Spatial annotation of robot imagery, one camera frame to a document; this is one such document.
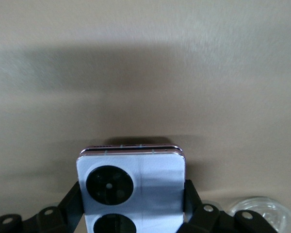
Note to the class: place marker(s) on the large clear plastic cup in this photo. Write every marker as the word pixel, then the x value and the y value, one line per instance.
pixel 269 211

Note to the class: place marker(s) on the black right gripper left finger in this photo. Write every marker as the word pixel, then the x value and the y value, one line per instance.
pixel 70 206

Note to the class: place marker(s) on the lilac folding phone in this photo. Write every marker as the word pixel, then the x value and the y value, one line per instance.
pixel 155 174

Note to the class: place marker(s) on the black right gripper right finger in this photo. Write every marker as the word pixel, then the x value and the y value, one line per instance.
pixel 194 201

